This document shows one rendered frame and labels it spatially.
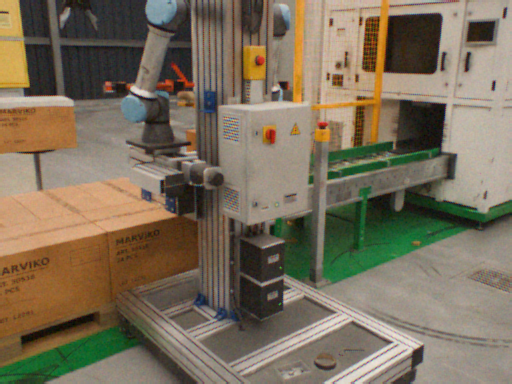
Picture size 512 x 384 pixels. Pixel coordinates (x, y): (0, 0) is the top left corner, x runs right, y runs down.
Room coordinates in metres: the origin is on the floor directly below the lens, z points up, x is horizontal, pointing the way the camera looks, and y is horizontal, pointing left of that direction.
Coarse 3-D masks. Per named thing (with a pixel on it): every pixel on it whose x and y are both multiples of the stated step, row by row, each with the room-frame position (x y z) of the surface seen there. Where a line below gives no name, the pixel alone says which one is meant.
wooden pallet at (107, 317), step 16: (112, 304) 2.43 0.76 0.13; (64, 320) 2.27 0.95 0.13; (96, 320) 2.43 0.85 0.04; (112, 320) 2.43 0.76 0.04; (16, 336) 2.13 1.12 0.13; (48, 336) 2.30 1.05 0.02; (64, 336) 2.30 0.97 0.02; (80, 336) 2.32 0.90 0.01; (0, 352) 2.08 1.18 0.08; (16, 352) 2.13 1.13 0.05; (32, 352) 2.17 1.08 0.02
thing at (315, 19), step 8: (312, 0) 6.21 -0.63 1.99; (320, 0) 6.24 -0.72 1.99; (312, 16) 6.20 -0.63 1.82; (320, 16) 6.25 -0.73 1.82; (312, 24) 6.20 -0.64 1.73; (312, 32) 6.19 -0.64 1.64; (312, 64) 6.19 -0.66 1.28; (312, 72) 6.19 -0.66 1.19; (312, 80) 6.19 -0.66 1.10; (312, 88) 6.19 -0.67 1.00; (304, 96) 6.26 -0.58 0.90; (312, 104) 6.20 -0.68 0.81; (312, 128) 6.21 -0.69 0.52; (312, 136) 6.22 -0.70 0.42; (312, 144) 6.22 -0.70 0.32
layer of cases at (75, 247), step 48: (48, 192) 3.15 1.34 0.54; (96, 192) 3.16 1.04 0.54; (0, 240) 2.30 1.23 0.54; (48, 240) 2.31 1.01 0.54; (96, 240) 2.40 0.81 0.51; (144, 240) 2.56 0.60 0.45; (192, 240) 2.76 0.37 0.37; (0, 288) 2.11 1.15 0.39; (48, 288) 2.24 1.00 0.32; (96, 288) 2.38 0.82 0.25; (0, 336) 2.09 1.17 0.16
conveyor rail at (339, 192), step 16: (432, 160) 4.07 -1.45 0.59; (352, 176) 3.46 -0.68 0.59; (368, 176) 3.55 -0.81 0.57; (384, 176) 3.68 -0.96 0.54; (400, 176) 3.81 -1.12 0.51; (416, 176) 3.95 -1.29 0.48; (432, 176) 4.10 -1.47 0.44; (336, 192) 3.33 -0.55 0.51; (352, 192) 3.45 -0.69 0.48; (384, 192) 3.68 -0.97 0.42
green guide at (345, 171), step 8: (416, 152) 4.14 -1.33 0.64; (424, 152) 4.15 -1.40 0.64; (432, 152) 4.27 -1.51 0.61; (376, 160) 3.79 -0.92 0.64; (384, 160) 3.79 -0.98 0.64; (392, 160) 3.91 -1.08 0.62; (400, 160) 3.98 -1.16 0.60; (408, 160) 4.05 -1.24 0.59; (416, 160) 4.12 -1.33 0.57; (336, 168) 3.51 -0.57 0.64; (344, 168) 3.53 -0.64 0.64; (352, 168) 3.60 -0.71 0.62; (360, 168) 3.66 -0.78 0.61; (368, 168) 3.72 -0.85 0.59; (376, 168) 3.78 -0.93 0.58; (312, 176) 3.33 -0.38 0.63; (328, 176) 3.44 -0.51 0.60; (336, 176) 3.49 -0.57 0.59; (344, 176) 3.54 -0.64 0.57
